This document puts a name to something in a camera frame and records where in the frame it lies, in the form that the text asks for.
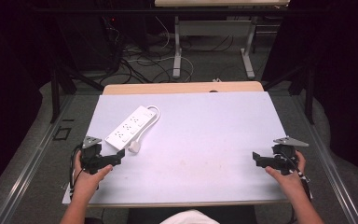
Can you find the white table mat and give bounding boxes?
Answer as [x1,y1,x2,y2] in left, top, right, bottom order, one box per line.
[62,91,289,206]

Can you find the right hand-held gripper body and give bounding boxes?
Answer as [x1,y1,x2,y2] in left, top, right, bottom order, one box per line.
[270,135,310,175]

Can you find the white desk with metal legs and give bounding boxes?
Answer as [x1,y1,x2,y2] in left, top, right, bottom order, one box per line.
[154,0,291,80]

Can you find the black metal stand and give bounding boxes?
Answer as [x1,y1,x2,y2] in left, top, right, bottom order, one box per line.
[49,59,105,124]
[262,62,315,125]

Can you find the person's right hand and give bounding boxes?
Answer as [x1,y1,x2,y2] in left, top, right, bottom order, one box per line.
[264,150,308,198]

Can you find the white plug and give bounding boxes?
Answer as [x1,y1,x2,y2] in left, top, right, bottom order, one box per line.
[128,140,143,154]

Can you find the dark computer tower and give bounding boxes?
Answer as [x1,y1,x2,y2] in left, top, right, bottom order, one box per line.
[54,10,122,73]

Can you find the white power strip cord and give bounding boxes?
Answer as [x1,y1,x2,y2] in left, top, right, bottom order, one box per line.
[132,105,162,146]

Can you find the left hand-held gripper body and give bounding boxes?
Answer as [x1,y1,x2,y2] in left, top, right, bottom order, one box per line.
[79,135,114,175]

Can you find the wooden table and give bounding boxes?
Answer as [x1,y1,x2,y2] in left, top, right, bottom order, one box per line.
[87,80,290,209]

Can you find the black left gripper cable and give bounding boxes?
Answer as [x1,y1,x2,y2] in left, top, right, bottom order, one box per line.
[69,145,83,195]

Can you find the person's left hand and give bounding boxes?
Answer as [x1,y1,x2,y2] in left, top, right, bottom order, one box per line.
[73,150,114,201]

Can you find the black and white gripper cable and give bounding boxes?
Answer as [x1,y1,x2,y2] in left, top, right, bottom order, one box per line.
[280,151,313,201]

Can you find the aluminium floor rail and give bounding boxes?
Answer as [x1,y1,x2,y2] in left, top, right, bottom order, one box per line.
[0,93,76,224]
[290,92,357,224]

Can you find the person's white shorts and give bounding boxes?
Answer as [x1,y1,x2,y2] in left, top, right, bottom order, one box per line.
[159,209,221,224]

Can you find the black floor cable bundle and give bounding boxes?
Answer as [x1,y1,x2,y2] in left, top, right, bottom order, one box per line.
[99,17,176,86]

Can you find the white floor cable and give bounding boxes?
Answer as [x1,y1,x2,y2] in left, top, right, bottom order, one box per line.
[127,15,196,83]

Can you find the white power strip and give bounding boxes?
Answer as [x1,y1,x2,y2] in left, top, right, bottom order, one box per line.
[104,105,158,152]

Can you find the black chair seat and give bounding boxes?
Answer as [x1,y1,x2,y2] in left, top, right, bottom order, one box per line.
[126,204,258,224]

